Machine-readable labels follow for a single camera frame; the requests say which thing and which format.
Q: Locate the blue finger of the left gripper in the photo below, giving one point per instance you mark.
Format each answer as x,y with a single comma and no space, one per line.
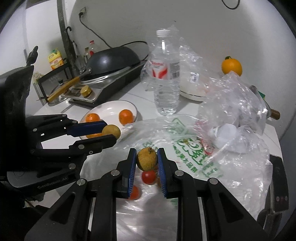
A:
93,145
84,129

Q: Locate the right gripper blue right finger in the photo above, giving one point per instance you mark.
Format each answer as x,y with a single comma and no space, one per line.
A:
164,173

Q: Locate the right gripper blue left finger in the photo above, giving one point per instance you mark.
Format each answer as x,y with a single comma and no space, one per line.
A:
128,173

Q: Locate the red cherry tomato two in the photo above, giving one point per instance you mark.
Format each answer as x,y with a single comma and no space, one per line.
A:
149,177

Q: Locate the red cherry tomato three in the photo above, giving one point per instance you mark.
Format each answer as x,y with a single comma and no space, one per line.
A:
135,193

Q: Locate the brown longan two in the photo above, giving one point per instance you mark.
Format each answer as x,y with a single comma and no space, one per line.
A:
147,159

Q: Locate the mandarin orange one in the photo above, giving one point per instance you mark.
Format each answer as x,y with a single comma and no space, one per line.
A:
125,117

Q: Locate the mandarin orange three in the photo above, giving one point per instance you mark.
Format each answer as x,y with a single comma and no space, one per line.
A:
95,135

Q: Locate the red cherry tomato one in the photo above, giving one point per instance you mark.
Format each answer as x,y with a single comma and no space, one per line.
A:
158,182

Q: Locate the mandarin orange two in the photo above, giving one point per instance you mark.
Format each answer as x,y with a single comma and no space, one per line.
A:
92,117

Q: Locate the brown longan one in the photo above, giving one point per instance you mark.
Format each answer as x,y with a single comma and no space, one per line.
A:
112,130

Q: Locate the white round plate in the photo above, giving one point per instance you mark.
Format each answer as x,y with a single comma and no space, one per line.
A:
109,112

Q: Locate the printed clear plastic bag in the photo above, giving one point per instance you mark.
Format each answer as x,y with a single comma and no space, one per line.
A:
241,163

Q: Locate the steel induction cooker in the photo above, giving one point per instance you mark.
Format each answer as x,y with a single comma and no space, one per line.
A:
103,88

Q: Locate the black dish rack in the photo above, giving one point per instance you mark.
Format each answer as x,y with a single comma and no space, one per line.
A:
50,81

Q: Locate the yellow cooking oil jug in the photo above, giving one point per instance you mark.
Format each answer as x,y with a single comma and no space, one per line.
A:
55,59

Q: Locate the clear oil bottle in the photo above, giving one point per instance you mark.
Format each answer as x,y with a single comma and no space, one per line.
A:
86,55

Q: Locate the black wok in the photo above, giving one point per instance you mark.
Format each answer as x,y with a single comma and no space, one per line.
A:
100,64

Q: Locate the red label sauce bottle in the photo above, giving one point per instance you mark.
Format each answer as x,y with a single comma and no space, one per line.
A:
92,48

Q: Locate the crumpled clear plastic bag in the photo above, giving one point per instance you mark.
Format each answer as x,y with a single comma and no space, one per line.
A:
230,101

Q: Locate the bagged white bowl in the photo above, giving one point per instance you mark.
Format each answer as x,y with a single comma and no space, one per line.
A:
194,76

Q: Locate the clear plastic water bottle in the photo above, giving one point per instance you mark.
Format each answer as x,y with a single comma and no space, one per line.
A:
165,71

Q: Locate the yellow green sponge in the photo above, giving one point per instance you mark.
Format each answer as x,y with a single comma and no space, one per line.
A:
262,96

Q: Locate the large orange by wall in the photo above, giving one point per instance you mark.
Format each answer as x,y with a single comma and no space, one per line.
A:
230,64

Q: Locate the small pan wooden handle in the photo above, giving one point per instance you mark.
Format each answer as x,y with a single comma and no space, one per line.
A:
270,113

